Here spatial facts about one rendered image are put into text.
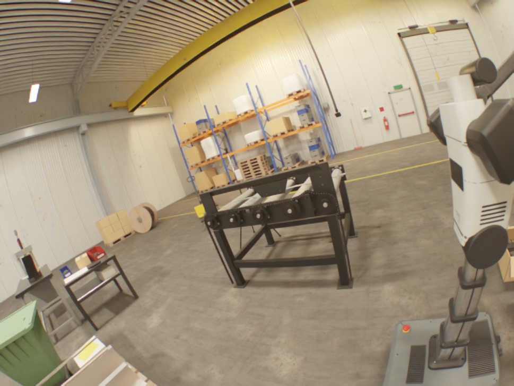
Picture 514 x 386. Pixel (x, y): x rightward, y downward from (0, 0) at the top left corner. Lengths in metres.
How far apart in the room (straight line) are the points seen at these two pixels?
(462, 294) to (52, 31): 10.62
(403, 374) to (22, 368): 2.77
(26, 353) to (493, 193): 2.85
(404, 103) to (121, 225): 12.90
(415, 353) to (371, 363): 0.37
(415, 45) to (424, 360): 11.30
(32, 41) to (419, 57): 15.71
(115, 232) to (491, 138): 8.90
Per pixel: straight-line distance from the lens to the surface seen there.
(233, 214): 2.05
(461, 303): 0.98
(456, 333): 1.12
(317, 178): 1.68
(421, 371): 1.29
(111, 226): 8.75
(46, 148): 11.73
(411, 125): 10.91
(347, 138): 10.67
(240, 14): 8.89
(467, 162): 0.64
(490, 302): 2.00
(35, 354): 2.42
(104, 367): 1.90
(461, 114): 0.61
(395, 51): 11.31
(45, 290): 4.72
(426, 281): 2.09
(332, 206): 1.68
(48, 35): 10.17
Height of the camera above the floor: 1.41
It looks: 11 degrees down
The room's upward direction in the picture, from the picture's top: 19 degrees counter-clockwise
